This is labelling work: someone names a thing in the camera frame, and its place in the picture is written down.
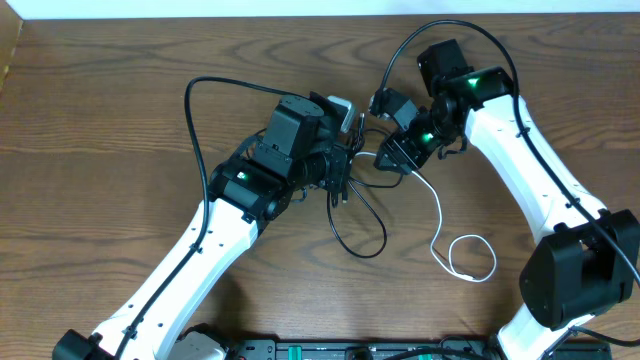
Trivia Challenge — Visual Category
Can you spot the black usb cable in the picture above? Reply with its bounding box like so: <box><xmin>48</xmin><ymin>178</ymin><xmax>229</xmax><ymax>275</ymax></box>
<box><xmin>326</xmin><ymin>112</ymin><xmax>405</xmax><ymax>260</ymax></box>

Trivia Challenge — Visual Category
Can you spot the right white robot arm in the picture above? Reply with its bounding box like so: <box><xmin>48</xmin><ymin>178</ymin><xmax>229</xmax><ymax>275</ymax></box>
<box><xmin>370</xmin><ymin>40</ymin><xmax>639</xmax><ymax>359</ymax></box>

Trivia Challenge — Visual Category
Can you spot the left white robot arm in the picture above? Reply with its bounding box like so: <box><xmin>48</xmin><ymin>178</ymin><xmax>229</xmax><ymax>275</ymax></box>
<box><xmin>52</xmin><ymin>93</ymin><xmax>356</xmax><ymax>359</ymax></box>

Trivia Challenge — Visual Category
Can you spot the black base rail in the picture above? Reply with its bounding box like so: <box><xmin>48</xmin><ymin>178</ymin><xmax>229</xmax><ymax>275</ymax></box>
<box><xmin>219</xmin><ymin>329</ymin><xmax>614</xmax><ymax>360</ymax></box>

